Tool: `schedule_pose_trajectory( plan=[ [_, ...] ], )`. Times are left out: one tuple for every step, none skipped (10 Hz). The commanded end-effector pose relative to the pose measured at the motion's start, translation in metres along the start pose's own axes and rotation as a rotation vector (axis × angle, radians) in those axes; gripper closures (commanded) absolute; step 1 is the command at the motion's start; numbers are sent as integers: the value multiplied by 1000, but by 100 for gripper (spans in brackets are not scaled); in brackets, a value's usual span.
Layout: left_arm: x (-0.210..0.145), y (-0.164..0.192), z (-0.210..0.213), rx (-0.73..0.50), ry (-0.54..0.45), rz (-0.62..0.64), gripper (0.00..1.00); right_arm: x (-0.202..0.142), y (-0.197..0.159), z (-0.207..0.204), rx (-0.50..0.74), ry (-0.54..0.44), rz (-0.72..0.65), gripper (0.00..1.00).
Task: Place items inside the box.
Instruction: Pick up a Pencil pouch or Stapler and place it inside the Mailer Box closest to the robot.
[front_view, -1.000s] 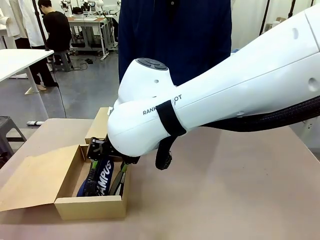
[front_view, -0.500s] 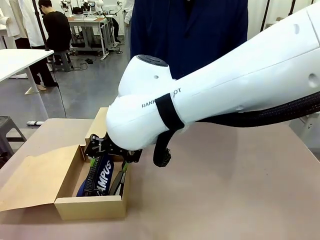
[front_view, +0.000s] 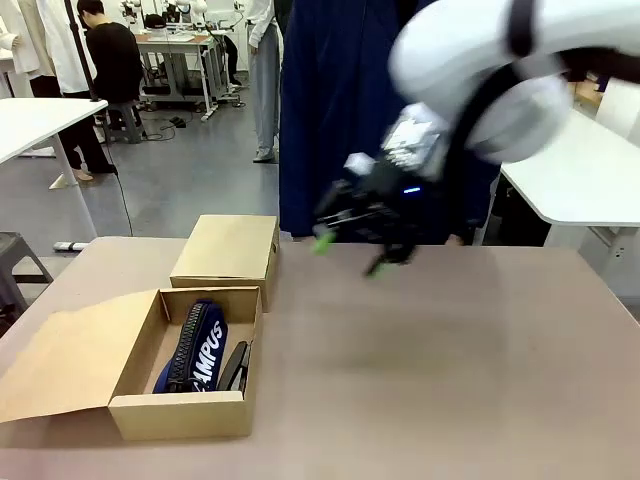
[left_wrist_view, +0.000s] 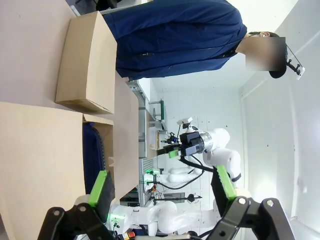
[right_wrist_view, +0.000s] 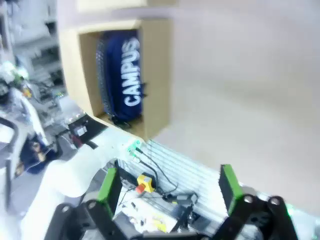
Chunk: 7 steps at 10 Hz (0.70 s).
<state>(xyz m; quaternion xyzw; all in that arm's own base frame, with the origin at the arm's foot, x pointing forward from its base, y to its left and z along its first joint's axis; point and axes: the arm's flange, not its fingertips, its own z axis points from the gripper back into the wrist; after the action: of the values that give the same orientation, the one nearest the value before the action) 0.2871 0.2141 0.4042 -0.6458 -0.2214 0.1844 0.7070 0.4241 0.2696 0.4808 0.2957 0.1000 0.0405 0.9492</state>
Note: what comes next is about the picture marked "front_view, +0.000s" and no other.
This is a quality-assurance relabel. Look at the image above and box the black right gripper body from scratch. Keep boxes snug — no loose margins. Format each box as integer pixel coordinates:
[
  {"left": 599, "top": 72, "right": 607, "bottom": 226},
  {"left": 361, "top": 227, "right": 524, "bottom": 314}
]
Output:
[{"left": 343, "top": 155, "right": 452, "bottom": 247}]

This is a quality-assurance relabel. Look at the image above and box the small cardboard box with lid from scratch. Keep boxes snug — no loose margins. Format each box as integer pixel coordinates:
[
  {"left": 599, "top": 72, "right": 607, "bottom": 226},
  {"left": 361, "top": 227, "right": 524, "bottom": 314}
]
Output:
[{"left": 169, "top": 214, "right": 280, "bottom": 314}]

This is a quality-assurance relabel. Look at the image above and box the black stapler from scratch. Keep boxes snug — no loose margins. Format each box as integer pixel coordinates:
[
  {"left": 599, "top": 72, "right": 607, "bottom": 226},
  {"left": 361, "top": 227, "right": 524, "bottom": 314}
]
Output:
[{"left": 215, "top": 340, "right": 253, "bottom": 393}]

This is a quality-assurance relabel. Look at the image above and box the navy blue pencil case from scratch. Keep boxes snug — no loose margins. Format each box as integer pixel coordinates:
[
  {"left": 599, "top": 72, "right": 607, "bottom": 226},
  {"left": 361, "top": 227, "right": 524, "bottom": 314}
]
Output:
[{"left": 151, "top": 298, "right": 230, "bottom": 395}]

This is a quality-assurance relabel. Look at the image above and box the large open cardboard box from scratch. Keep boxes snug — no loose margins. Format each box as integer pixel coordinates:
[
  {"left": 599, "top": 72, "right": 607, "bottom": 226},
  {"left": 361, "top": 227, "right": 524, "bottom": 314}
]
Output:
[{"left": 0, "top": 285, "right": 264, "bottom": 442}]

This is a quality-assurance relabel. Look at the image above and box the person in blue coat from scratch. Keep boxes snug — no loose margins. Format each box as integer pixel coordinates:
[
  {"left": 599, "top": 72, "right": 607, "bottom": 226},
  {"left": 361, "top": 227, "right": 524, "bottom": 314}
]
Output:
[{"left": 276, "top": 0, "right": 494, "bottom": 247}]

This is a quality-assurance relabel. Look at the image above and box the person in grey trousers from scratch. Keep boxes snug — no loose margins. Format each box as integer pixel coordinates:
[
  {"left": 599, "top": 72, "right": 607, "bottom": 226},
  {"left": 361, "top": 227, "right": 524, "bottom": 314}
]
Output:
[{"left": 244, "top": 0, "right": 282, "bottom": 164}]

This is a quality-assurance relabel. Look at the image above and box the grey background workbench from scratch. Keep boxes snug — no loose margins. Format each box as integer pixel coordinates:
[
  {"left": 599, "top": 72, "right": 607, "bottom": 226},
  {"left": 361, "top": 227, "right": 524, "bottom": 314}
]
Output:
[{"left": 135, "top": 27, "right": 227, "bottom": 123}]

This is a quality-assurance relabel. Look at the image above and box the person in black clothes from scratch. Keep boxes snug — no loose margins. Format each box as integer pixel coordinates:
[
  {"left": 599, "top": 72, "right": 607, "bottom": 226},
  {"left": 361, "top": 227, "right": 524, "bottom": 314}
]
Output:
[{"left": 76, "top": 0, "right": 147, "bottom": 145}]

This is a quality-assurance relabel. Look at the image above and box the white table with white legs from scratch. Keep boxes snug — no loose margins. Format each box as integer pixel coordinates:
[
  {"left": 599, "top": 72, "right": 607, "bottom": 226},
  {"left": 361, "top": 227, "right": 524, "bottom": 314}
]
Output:
[{"left": 0, "top": 97, "right": 109, "bottom": 241}]

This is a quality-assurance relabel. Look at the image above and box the person in white coat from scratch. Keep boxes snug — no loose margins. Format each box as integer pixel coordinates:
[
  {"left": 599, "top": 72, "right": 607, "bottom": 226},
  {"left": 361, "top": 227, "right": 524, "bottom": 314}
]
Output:
[{"left": 37, "top": 0, "right": 119, "bottom": 182}]

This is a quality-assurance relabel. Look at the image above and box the grey metal stool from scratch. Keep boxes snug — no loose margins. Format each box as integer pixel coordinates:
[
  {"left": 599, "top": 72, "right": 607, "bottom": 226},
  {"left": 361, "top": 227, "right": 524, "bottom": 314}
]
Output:
[{"left": 0, "top": 231, "right": 54, "bottom": 326}]

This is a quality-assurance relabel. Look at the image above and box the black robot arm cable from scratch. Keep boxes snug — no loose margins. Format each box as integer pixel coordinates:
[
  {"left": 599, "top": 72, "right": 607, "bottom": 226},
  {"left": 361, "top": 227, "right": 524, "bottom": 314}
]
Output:
[{"left": 439, "top": 47, "right": 574, "bottom": 241}]

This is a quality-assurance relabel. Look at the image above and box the black tripod pole with cable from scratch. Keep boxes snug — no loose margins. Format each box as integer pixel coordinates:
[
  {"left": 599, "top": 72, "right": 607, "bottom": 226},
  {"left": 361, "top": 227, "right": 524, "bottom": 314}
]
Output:
[{"left": 64, "top": 0, "right": 135, "bottom": 237}]

